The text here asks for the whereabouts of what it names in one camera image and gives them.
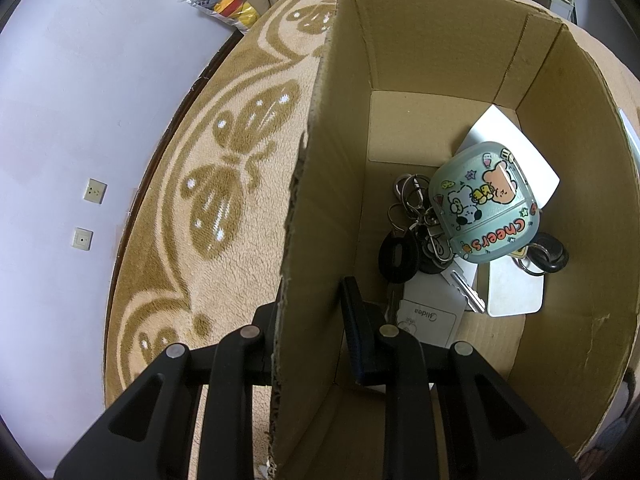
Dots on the silver key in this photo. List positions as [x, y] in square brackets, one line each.
[467, 292]

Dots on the beige wall socket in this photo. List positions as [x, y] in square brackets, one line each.
[95, 191]
[82, 239]

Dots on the black round key fob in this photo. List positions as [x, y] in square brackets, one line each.
[550, 255]

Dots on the black oval key fob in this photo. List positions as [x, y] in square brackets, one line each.
[397, 257]

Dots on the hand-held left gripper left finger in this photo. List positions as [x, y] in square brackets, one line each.
[262, 342]

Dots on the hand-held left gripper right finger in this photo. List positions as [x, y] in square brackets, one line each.
[352, 320]

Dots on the cardboard box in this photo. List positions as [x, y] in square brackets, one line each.
[430, 55]

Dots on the mint cartoon earbud case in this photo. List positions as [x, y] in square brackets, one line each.
[480, 205]

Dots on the white square card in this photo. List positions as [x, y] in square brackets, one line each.
[515, 290]

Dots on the beige butterfly print blanket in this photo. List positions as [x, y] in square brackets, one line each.
[250, 270]

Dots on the white power adapter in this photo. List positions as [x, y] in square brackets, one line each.
[495, 127]

